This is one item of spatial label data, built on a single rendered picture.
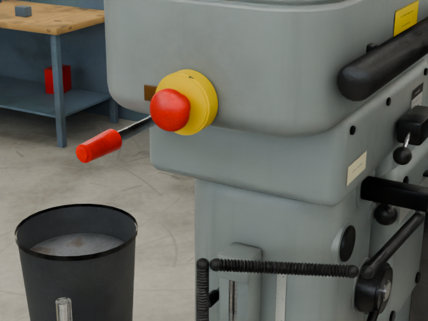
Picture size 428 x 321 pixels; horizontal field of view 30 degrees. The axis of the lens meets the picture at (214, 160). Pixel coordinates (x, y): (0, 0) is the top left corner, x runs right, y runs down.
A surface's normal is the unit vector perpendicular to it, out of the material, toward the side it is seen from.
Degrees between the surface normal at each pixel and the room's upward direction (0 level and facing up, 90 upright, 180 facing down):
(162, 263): 0
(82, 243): 0
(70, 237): 0
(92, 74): 90
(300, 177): 90
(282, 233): 90
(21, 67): 90
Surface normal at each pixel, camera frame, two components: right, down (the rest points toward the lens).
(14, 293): 0.00, -0.93
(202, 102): -0.48, 0.31
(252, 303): 0.87, 0.18
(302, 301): -0.02, 0.36
